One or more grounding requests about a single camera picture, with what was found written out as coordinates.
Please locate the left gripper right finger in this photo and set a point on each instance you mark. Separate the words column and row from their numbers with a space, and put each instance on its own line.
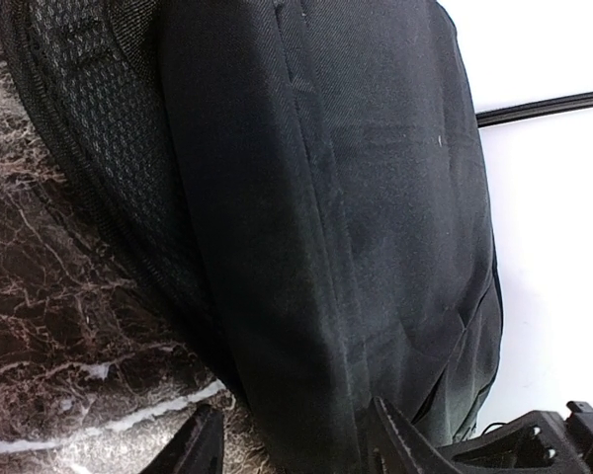
column 396, row 447

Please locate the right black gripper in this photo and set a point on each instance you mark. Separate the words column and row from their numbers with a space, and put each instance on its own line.
column 537, row 442

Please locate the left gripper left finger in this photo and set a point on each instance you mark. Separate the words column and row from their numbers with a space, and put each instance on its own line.
column 196, row 448

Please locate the black student backpack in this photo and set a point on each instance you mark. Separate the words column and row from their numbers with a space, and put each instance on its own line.
column 300, row 183

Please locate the right black frame post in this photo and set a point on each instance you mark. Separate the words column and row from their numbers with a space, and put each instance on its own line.
column 537, row 109

